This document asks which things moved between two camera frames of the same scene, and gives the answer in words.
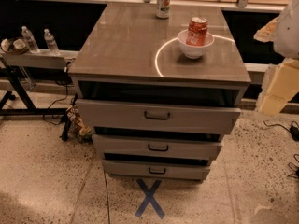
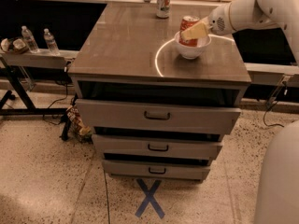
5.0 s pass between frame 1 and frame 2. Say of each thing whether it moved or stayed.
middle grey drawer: stayed
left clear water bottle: stayed
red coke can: moved
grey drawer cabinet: stayed
